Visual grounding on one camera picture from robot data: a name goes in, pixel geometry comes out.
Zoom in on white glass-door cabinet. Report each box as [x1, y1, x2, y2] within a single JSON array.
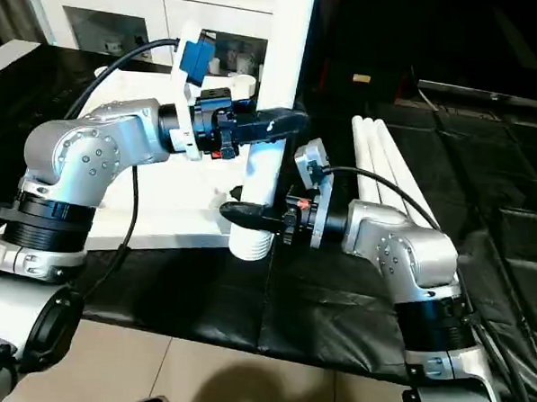
[[28, 0, 302, 77]]

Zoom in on black work mat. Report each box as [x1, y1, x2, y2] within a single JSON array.
[[0, 39, 537, 396]]

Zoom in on long black bar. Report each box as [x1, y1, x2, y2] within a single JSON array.
[[417, 80, 537, 112]]

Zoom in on white plastic table leg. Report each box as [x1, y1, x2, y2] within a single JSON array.
[[228, 0, 316, 264], [346, 117, 386, 208], [368, 120, 444, 237], [358, 118, 408, 213]]

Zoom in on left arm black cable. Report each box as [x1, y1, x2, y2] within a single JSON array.
[[55, 33, 183, 291]]

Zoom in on white compartment tray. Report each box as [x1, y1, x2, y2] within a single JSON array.
[[81, 63, 267, 260]]

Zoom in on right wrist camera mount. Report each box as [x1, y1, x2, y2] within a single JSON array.
[[288, 137, 336, 252]]

